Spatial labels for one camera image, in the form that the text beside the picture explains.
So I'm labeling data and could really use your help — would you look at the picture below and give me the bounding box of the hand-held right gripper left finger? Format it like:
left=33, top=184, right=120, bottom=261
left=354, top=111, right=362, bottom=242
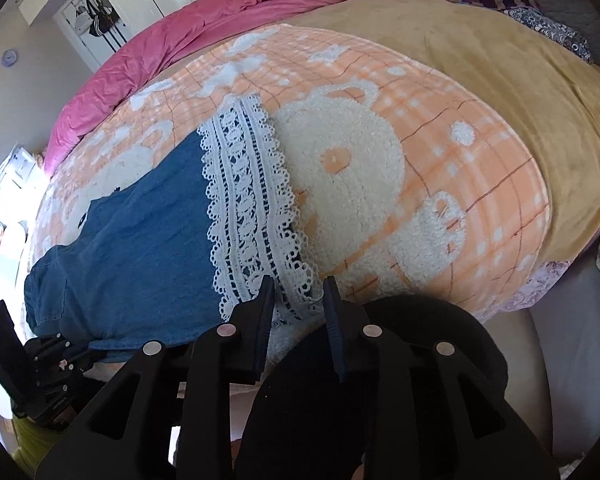
left=35, top=276, right=276, bottom=480

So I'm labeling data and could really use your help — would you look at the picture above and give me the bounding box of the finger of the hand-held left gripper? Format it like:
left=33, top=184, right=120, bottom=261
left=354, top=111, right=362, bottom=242
left=55, top=349, right=106, bottom=373
left=25, top=334, right=73, bottom=361

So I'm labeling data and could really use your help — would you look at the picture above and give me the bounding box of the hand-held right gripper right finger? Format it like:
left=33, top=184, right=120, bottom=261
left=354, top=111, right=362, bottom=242
left=322, top=276, right=566, bottom=480

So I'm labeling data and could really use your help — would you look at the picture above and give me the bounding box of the blue denim pants lace trim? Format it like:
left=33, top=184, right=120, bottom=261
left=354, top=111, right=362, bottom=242
left=24, top=94, right=317, bottom=363

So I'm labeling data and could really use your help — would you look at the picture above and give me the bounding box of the person's black clothing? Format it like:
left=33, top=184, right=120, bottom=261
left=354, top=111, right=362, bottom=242
left=235, top=295, right=511, bottom=480

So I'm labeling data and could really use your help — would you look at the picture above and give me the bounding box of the white bedside cabinet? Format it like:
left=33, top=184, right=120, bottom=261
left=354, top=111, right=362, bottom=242
left=0, top=142, right=46, bottom=201

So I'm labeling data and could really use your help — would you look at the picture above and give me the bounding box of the orange bear print blanket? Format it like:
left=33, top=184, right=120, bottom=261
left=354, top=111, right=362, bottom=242
left=32, top=24, right=553, bottom=356

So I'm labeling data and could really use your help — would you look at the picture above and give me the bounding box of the pale floral bed sheet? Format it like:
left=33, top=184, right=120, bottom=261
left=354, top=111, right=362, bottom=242
left=495, top=259, right=576, bottom=323

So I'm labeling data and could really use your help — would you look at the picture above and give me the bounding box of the white bed base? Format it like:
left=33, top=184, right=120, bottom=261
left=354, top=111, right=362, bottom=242
left=480, top=260, right=600, bottom=466

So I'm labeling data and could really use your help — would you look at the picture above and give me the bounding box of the tan bed sheet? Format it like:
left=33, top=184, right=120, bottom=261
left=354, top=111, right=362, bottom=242
left=280, top=0, right=600, bottom=271

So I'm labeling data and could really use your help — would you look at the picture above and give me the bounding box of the white door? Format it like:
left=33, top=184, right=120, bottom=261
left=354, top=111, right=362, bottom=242
left=52, top=0, right=131, bottom=73

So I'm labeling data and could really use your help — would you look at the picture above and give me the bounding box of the pink duvet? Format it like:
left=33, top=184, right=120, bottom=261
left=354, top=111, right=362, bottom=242
left=45, top=0, right=421, bottom=171

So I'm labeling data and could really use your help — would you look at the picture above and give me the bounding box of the black hanging bag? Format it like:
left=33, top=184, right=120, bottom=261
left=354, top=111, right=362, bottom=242
left=89, top=0, right=118, bottom=38

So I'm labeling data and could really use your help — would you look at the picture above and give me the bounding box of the dark floral cloth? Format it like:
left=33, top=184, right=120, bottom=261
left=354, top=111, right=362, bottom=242
left=502, top=5, right=593, bottom=63

